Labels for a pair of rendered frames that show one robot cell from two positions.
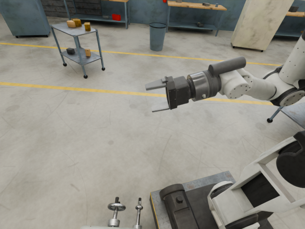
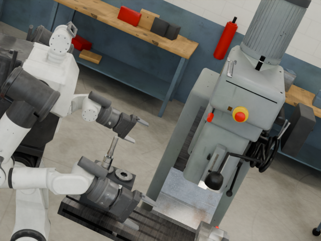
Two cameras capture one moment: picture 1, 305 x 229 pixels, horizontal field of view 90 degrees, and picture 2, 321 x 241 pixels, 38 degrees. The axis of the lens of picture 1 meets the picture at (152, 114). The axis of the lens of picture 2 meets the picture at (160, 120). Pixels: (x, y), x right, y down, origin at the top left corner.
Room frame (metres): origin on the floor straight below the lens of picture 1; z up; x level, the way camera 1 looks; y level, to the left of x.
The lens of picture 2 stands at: (1.66, 0.05, 2.36)
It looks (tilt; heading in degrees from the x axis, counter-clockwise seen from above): 24 degrees down; 185
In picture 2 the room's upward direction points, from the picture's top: 23 degrees clockwise
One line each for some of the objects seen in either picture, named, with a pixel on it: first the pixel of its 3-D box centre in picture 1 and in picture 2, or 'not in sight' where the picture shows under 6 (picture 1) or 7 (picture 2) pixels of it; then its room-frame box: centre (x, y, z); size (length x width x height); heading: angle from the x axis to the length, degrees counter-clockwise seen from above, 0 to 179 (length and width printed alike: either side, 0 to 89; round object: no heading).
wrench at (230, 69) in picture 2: not in sight; (230, 67); (-0.10, 0.06, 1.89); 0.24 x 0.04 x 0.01; 4
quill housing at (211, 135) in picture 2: not in sight; (217, 151); (-0.27, 0.17, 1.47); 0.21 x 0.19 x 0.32; 91
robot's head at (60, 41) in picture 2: not in sight; (60, 42); (0.26, -0.48, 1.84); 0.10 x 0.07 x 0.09; 19
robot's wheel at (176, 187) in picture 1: (171, 192); not in sight; (0.44, -0.20, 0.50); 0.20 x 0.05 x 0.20; 109
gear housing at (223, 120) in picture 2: not in sight; (237, 108); (-0.31, 0.17, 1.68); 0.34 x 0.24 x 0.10; 1
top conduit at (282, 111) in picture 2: not in sight; (278, 101); (-0.30, 0.31, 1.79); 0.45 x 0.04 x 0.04; 1
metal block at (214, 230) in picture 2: not in sight; (215, 236); (-0.27, 0.34, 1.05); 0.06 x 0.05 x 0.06; 92
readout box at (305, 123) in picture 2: not in sight; (298, 129); (-0.57, 0.50, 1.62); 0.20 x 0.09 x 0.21; 1
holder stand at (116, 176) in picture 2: not in sight; (108, 186); (-0.27, -0.24, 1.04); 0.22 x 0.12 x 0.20; 98
